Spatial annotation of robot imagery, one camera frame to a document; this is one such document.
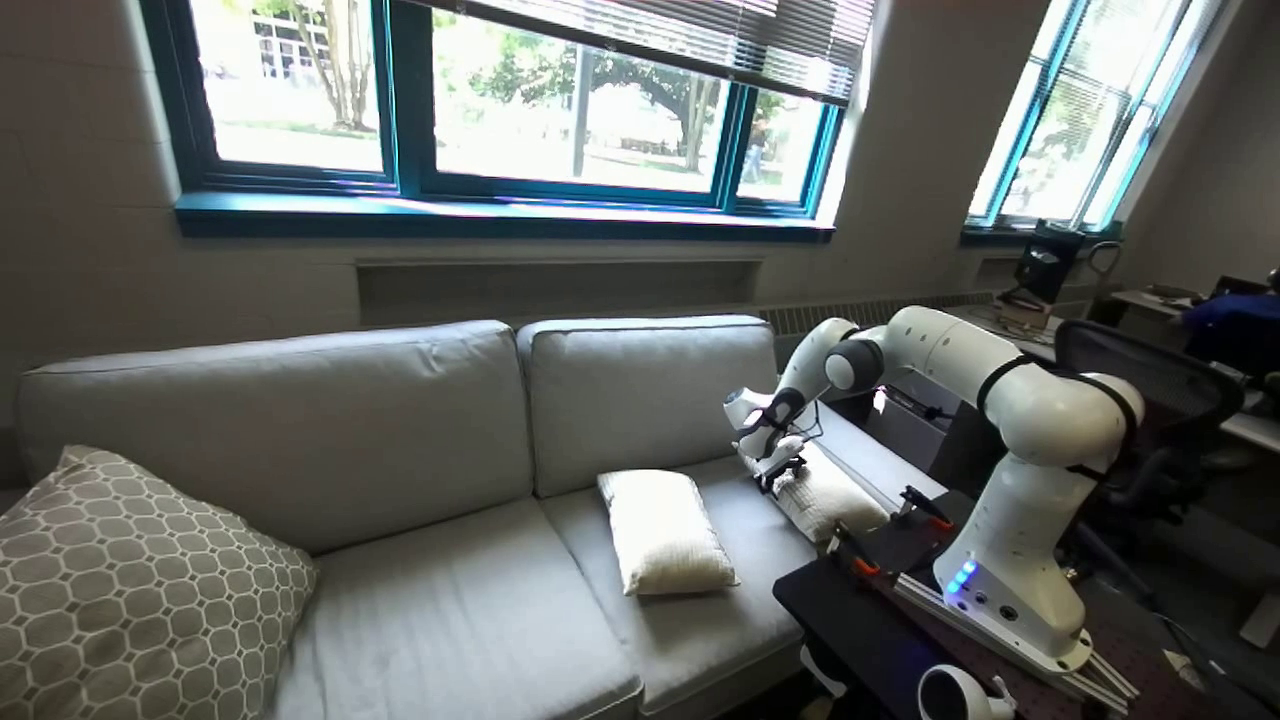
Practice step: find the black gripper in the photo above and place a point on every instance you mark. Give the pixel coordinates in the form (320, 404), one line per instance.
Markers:
(781, 447)

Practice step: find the plain cream pillow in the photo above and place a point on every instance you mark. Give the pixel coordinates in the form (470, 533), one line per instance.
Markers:
(829, 505)
(662, 531)

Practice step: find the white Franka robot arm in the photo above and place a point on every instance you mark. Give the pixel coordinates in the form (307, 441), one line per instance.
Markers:
(1025, 533)

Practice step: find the grey fabric sofa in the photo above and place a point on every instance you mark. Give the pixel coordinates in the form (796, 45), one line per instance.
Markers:
(403, 441)

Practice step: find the red black clamp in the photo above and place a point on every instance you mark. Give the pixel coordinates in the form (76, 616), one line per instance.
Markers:
(853, 553)
(927, 505)

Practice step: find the black drawer cabinet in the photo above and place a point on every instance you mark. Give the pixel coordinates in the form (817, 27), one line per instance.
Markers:
(952, 455)

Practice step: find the black robot table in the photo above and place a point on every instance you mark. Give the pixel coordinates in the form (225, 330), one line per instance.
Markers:
(853, 634)

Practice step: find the white VR controller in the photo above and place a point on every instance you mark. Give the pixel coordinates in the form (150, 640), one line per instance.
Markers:
(941, 703)

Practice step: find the silver robot mounting plate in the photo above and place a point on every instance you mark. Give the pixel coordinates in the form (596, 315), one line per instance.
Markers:
(1013, 640)

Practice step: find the black monitor device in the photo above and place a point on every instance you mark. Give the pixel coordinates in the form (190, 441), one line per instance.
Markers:
(1042, 273)

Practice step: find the black office chair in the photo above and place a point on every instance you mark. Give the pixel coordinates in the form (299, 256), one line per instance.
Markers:
(1172, 375)

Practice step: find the dark window blinds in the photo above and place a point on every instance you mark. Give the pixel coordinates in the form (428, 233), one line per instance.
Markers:
(666, 40)

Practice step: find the narrow teal framed window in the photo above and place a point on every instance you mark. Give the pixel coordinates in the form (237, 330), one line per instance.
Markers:
(1054, 104)

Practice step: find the white desk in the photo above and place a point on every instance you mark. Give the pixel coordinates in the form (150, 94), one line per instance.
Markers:
(1255, 428)

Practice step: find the blue bag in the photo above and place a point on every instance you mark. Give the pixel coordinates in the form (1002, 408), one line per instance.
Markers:
(1241, 326)

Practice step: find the wide teal framed window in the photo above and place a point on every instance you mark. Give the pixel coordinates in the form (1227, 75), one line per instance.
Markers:
(403, 146)

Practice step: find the beige lattice patterned pillow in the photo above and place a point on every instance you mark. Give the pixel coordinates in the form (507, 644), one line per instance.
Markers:
(134, 602)

